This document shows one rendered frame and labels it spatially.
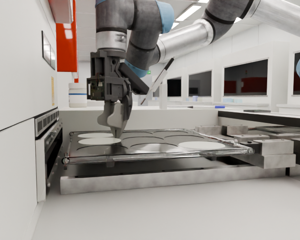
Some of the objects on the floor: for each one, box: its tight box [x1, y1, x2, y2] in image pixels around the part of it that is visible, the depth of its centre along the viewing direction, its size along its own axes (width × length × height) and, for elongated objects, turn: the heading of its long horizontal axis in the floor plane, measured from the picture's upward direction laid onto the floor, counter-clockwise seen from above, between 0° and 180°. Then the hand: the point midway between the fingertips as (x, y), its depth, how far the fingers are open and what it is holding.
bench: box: [180, 58, 222, 106], centre depth 800 cm, size 108×180×200 cm
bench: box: [212, 40, 290, 113], centre depth 587 cm, size 108×180×200 cm
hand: (118, 133), depth 71 cm, fingers closed
